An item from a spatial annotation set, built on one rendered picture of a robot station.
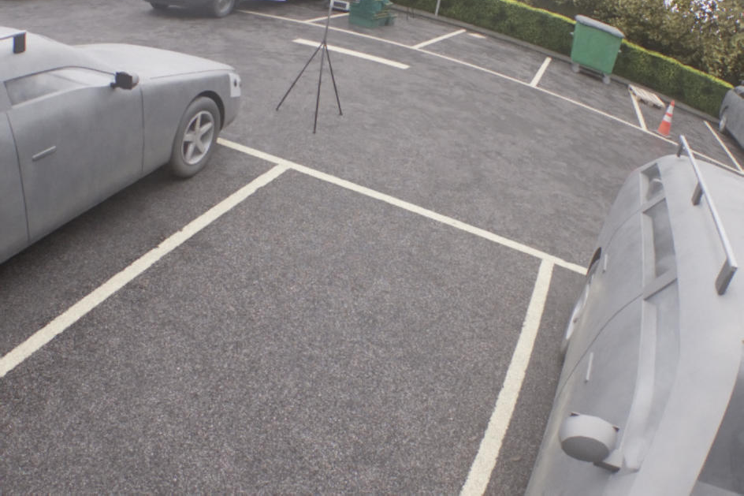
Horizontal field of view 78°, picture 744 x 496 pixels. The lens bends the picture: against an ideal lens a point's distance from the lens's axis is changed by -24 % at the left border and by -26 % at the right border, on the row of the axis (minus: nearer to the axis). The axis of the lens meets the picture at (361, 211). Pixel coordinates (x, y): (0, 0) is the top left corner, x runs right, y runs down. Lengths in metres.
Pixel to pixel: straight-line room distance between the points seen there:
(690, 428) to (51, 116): 3.31
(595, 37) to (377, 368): 11.46
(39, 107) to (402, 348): 2.50
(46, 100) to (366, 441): 2.52
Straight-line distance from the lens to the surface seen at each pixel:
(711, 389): 1.72
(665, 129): 10.76
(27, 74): 3.34
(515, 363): 3.44
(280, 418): 2.77
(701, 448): 1.64
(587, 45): 13.69
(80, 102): 3.50
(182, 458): 2.58
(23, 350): 3.14
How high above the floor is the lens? 2.12
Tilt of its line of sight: 28 degrees down
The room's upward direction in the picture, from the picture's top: 11 degrees clockwise
